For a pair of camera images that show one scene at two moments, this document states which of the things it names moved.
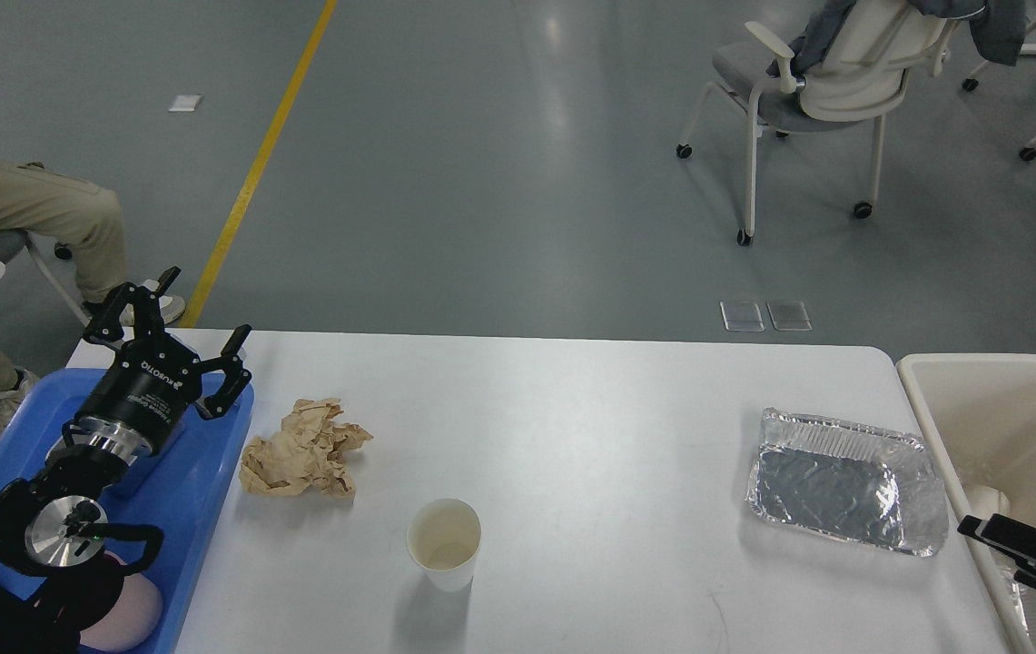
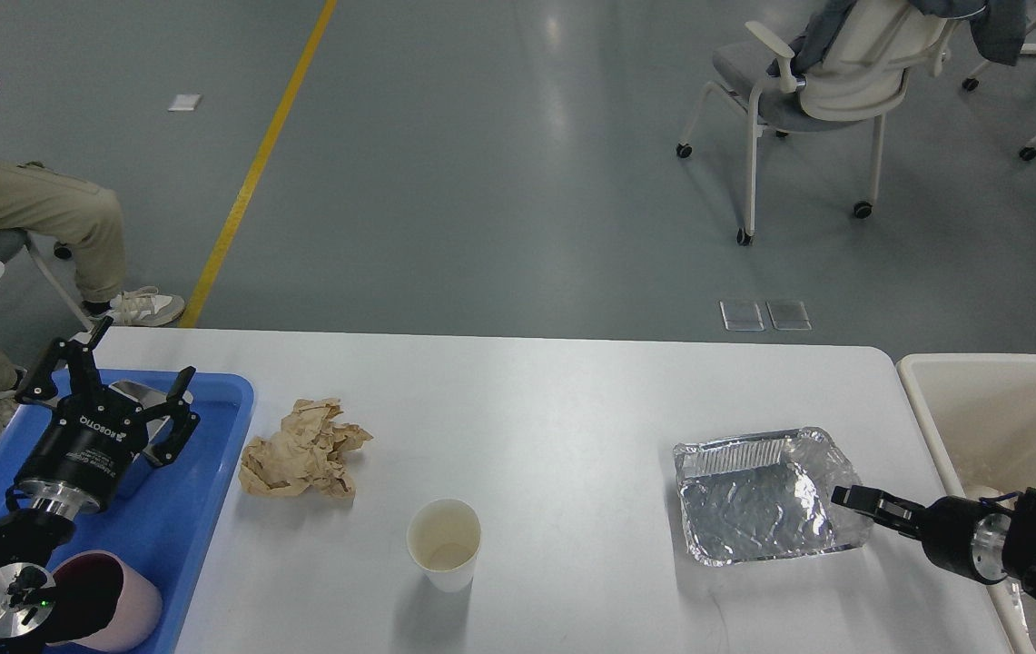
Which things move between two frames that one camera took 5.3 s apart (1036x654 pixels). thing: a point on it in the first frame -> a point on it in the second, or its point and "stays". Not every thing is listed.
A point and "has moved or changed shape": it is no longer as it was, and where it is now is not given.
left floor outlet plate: (742, 316) stays
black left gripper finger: (104, 323) -> (83, 371)
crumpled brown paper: (306, 456) stays
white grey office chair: (858, 78) stays
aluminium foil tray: (875, 487) has moved or changed shape
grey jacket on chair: (996, 28) stays
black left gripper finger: (236, 376) -> (177, 410)
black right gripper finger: (1014, 538) -> (904, 516)
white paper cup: (444, 536) stays
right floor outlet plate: (789, 316) stays
